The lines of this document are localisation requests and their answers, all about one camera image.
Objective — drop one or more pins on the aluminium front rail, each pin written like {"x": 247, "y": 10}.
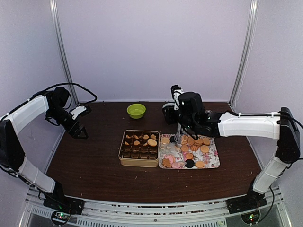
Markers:
{"x": 211, "y": 213}

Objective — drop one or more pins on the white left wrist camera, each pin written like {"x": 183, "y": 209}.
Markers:
{"x": 80, "y": 111}

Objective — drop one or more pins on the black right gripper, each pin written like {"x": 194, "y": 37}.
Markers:
{"x": 169, "y": 117}

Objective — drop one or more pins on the aluminium corner post left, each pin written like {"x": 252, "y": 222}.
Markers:
{"x": 56, "y": 22}

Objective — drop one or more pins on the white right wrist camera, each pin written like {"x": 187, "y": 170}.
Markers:
{"x": 176, "y": 91}

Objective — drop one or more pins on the green bowl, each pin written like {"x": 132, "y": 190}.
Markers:
{"x": 136, "y": 111}

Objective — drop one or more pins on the black sandwich cookie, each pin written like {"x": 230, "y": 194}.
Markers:
{"x": 189, "y": 163}

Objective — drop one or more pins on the round patterned biscuit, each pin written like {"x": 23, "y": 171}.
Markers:
{"x": 165, "y": 140}

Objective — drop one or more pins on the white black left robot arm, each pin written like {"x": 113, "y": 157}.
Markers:
{"x": 51, "y": 102}

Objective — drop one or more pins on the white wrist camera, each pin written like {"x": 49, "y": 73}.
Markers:
{"x": 176, "y": 91}
{"x": 80, "y": 111}

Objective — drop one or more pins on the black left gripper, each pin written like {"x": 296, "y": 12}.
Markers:
{"x": 69, "y": 129}

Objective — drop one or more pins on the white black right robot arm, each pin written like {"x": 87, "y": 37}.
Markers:
{"x": 188, "y": 111}

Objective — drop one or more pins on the gold cookie tin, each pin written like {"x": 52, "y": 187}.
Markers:
{"x": 140, "y": 151}

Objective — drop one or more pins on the aluminium corner post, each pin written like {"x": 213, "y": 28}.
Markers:
{"x": 56, "y": 22}
{"x": 248, "y": 42}

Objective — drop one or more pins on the aluminium corner post right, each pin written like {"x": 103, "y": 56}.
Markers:
{"x": 248, "y": 42}

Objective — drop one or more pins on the pink round cookie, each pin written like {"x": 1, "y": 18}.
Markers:
{"x": 171, "y": 158}

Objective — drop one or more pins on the metal serving tongs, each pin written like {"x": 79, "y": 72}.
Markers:
{"x": 178, "y": 136}

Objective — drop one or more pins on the floral cookie tray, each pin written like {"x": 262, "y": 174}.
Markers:
{"x": 203, "y": 151}

